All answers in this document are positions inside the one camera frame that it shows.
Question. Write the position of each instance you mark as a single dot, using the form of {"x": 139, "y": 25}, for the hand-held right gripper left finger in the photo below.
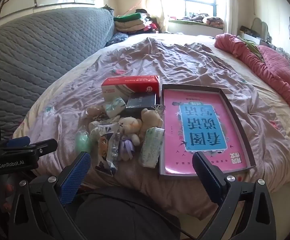
{"x": 76, "y": 177}

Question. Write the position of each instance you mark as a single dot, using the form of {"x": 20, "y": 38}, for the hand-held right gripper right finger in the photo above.
{"x": 207, "y": 177}

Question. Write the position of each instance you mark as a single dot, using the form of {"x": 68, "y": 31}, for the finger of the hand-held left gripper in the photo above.
{"x": 43, "y": 146}
{"x": 17, "y": 141}

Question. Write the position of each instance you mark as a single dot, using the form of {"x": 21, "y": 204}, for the dark cardboard box tray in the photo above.
{"x": 177, "y": 174}

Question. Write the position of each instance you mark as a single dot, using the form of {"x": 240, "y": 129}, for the light green soft pouch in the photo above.
{"x": 82, "y": 138}

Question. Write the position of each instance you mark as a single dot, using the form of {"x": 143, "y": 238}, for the printed clear plastic packet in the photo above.
{"x": 107, "y": 150}

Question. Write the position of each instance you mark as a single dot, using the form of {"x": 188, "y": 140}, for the white baby socks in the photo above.
{"x": 93, "y": 128}

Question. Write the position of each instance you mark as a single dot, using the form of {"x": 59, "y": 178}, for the pale purple plush toy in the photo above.
{"x": 126, "y": 147}

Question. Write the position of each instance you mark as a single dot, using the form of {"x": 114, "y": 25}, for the tan stockings packet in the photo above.
{"x": 93, "y": 112}

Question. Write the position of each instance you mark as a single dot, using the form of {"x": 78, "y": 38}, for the green white wipes pack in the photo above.
{"x": 151, "y": 147}

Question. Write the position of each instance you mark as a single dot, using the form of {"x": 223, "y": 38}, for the leopard print cloth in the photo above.
{"x": 106, "y": 119}

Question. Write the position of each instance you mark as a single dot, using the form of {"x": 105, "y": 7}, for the white teddy bear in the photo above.
{"x": 131, "y": 127}

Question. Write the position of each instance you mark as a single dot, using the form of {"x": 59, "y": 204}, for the beige teddy bear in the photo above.
{"x": 151, "y": 120}

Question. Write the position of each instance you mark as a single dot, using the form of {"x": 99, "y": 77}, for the floral tissue pack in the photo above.
{"x": 113, "y": 106}

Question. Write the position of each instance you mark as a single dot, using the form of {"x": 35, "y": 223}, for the dark cloth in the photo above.
{"x": 124, "y": 217}

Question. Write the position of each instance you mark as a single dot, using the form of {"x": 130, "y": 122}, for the pink book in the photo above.
{"x": 175, "y": 120}

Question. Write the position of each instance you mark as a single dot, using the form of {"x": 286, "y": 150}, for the grey quilted headboard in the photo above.
{"x": 34, "y": 50}

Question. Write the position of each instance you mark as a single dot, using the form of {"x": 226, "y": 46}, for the dark navy box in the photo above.
{"x": 141, "y": 103}

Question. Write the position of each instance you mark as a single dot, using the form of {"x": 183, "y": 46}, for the red tissue box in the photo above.
{"x": 129, "y": 85}

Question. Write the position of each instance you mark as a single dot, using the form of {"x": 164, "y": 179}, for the purple printed bedspread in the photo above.
{"x": 160, "y": 60}

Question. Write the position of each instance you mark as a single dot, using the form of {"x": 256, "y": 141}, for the pink quilt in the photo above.
{"x": 272, "y": 67}

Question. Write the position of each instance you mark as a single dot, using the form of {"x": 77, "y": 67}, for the dark patterned pillow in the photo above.
{"x": 117, "y": 39}

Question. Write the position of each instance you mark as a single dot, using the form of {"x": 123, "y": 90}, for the green cloth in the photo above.
{"x": 251, "y": 46}

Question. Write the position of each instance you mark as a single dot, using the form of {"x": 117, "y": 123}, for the pile of folded clothes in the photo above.
{"x": 128, "y": 22}

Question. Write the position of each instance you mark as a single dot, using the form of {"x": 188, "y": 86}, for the bedding on windowsill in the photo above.
{"x": 207, "y": 20}

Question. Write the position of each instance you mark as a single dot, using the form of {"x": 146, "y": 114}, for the arched mirror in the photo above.
{"x": 260, "y": 27}

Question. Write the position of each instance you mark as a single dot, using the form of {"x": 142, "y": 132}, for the cream curtain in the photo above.
{"x": 228, "y": 5}
{"x": 155, "y": 2}

